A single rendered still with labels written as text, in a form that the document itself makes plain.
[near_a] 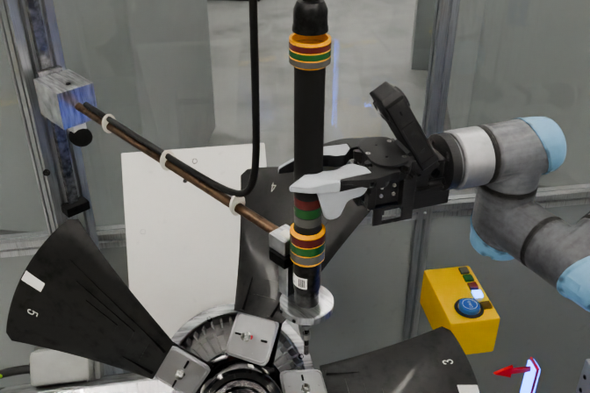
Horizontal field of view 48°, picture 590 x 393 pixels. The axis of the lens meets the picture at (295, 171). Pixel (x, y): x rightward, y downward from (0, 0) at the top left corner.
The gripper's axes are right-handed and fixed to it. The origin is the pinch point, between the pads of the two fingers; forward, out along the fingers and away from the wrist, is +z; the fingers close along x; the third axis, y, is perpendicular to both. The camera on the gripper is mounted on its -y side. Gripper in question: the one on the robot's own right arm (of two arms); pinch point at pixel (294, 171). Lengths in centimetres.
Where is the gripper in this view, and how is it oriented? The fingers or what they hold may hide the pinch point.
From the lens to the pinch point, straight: 75.7
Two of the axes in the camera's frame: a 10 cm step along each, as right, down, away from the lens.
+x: -3.2, -4.9, 8.1
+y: -0.1, 8.6, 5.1
